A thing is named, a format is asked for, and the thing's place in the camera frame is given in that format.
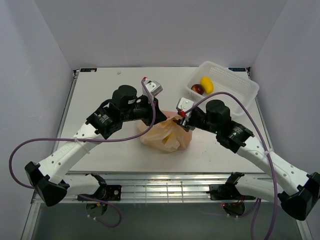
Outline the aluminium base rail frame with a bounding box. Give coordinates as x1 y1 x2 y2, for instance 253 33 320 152
21 66 313 240

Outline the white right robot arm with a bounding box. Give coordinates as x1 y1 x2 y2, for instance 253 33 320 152
176 97 320 221

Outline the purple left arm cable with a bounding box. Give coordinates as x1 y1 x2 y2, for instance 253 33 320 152
8 77 157 228

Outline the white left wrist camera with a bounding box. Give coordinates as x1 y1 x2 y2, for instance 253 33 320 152
141 77 163 97

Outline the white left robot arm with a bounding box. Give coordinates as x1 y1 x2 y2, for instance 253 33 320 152
24 81 167 207

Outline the yellow lemon fruit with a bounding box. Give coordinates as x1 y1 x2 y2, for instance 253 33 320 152
200 76 214 95

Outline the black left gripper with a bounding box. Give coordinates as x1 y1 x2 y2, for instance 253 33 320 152
121 94 167 128

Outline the banana print plastic bag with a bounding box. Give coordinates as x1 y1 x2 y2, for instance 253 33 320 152
139 111 193 153

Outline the dark red apple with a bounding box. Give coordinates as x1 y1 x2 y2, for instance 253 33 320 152
191 84 205 95

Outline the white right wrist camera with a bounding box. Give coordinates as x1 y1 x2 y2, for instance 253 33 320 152
176 97 195 117

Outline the yellow banana bunch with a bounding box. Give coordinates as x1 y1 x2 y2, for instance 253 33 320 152
162 132 173 144

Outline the white plastic basket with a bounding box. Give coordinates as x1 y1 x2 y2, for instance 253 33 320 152
185 61 260 108

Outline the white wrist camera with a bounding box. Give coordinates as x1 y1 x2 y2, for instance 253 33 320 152
176 97 195 117
141 77 163 97

